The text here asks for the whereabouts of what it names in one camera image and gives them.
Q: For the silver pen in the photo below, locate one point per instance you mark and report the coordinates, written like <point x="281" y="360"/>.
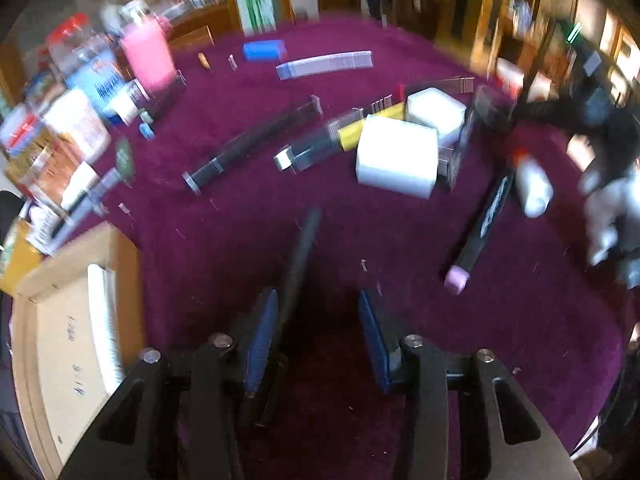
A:
<point x="85" y="205"/>

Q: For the blue lighter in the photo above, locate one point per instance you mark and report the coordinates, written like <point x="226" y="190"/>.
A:
<point x="264" y="51"/>

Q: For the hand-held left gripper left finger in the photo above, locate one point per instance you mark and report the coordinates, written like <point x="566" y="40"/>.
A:
<point x="262" y="340"/>

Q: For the white glue bottle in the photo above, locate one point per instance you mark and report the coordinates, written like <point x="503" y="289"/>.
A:
<point x="534" y="187"/>

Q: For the green flat case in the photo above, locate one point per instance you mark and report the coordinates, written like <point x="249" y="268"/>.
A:
<point x="125" y="160"/>

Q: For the white power adapter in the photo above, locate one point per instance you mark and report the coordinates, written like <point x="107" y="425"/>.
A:
<point x="395" y="157"/>
<point x="435" y="112"/>

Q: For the white tube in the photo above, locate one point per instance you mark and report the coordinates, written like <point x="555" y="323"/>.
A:
<point x="105" y="325"/>

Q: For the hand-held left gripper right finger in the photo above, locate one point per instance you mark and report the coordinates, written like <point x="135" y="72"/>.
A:
<point x="376" y="345"/>

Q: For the clear jar with red lid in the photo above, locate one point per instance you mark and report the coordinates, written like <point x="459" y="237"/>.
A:
<point x="97" y="80"/>

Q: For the small orange and black pen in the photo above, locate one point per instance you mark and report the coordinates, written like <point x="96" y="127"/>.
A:
<point x="203" y="62"/>

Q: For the white pen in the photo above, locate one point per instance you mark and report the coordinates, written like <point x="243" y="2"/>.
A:
<point x="325" y="65"/>

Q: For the long black pen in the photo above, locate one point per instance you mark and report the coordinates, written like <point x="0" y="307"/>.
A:
<point x="240" y="147"/>

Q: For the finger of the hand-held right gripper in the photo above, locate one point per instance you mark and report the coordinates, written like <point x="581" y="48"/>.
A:
<point x="495" y="107"/>

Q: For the person's right hand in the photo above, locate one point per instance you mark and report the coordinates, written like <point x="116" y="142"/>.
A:
<point x="615" y="210"/>

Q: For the cardboard box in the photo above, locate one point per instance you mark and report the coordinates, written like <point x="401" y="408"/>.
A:
<point x="60" y="360"/>

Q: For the black grip clear pen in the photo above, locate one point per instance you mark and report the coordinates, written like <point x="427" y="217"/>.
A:
<point x="302" y="255"/>

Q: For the black marker with pink end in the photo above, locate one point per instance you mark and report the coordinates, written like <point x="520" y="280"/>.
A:
<point x="487" y="215"/>

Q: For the gold pen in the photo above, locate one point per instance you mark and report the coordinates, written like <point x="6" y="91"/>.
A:
<point x="365" y="127"/>

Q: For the pink woven cup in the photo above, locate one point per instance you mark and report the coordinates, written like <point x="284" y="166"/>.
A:
<point x="147" y="57"/>

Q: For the white plastic bottle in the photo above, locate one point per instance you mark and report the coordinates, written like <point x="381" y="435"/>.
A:
<point x="127" y="105"/>

